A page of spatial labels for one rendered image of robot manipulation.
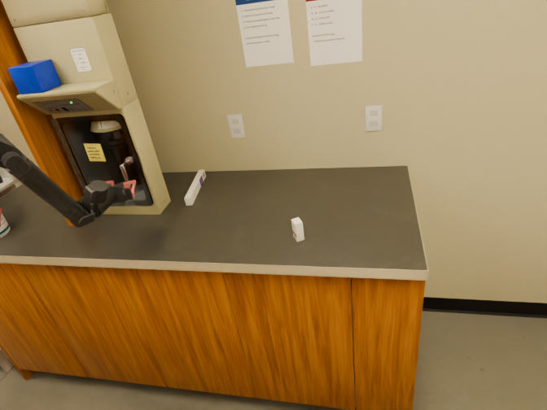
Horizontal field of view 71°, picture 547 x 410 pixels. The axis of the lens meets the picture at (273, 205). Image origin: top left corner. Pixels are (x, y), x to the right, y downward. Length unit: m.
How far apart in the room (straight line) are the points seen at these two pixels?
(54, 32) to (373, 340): 1.55
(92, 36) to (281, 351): 1.34
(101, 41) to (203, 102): 0.57
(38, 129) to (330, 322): 1.33
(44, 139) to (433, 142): 1.61
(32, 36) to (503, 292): 2.40
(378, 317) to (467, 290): 1.00
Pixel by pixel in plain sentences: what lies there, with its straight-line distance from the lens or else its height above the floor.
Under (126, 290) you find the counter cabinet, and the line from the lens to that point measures 1.67.
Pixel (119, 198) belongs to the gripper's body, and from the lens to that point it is 1.50.
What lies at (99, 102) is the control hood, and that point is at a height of 1.45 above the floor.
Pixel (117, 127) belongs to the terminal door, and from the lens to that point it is 1.57.
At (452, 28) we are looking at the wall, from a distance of 1.70.
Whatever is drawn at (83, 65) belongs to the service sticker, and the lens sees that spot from 1.57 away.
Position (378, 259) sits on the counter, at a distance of 1.26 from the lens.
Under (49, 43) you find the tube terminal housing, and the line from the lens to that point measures 1.62.
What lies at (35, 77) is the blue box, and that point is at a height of 1.56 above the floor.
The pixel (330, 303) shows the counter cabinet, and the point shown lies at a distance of 1.39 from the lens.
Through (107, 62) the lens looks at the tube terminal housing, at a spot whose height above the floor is 1.57.
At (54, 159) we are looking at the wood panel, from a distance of 1.79.
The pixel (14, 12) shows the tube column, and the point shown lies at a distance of 1.68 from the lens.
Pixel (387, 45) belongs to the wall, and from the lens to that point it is 1.68.
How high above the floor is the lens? 1.75
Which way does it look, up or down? 31 degrees down
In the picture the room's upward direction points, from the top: 9 degrees counter-clockwise
